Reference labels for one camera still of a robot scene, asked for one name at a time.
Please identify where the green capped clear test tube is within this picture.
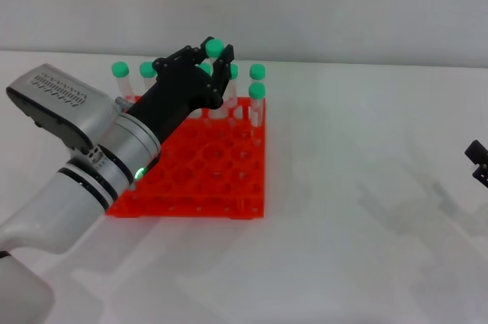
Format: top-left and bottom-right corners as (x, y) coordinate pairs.
(111, 61), (136, 106)
(197, 63), (214, 85)
(204, 38), (230, 121)
(249, 64), (267, 98)
(224, 63), (239, 108)
(248, 82), (267, 148)
(139, 61), (158, 91)

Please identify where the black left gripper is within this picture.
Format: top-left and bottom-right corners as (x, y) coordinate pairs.
(127, 36), (235, 146)

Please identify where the orange plastic test tube rack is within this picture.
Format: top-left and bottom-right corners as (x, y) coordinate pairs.
(104, 95), (267, 221)

